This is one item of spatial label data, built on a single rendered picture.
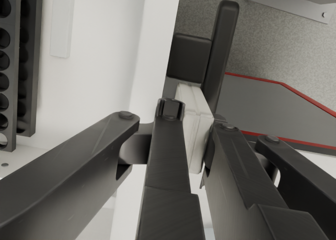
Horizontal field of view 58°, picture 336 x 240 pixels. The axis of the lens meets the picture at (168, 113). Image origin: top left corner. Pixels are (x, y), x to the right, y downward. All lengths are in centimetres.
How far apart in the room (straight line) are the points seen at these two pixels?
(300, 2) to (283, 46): 15
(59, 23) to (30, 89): 6
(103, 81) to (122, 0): 7
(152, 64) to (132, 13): 10
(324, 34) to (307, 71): 14
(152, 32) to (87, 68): 12
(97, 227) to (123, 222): 23
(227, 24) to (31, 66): 15
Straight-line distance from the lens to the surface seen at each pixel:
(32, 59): 25
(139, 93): 17
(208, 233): 42
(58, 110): 29
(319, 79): 124
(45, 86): 29
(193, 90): 18
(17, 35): 22
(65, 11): 26
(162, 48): 17
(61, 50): 27
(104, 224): 43
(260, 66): 115
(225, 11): 19
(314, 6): 118
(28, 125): 26
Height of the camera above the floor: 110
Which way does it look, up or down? 73 degrees down
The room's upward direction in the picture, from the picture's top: 177 degrees counter-clockwise
